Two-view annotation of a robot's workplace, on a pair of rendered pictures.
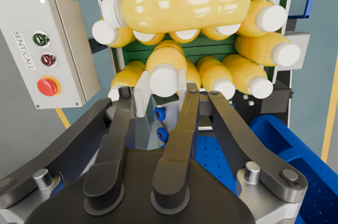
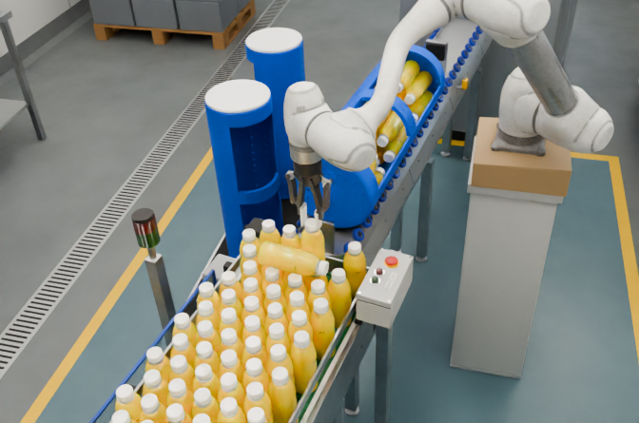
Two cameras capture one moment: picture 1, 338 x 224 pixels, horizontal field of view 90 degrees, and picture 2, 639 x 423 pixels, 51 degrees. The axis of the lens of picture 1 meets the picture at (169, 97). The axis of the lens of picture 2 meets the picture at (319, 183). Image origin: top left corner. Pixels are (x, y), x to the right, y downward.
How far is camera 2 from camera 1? 174 cm
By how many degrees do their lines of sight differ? 35
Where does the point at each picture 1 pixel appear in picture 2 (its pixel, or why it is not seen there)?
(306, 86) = not seen: hidden behind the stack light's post
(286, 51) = (248, 234)
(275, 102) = (258, 224)
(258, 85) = (269, 225)
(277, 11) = (246, 249)
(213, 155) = not seen: hidden behind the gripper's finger
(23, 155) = not seen: outside the picture
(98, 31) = (339, 274)
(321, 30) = (107, 359)
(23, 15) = (376, 292)
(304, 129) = (197, 233)
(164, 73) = (308, 224)
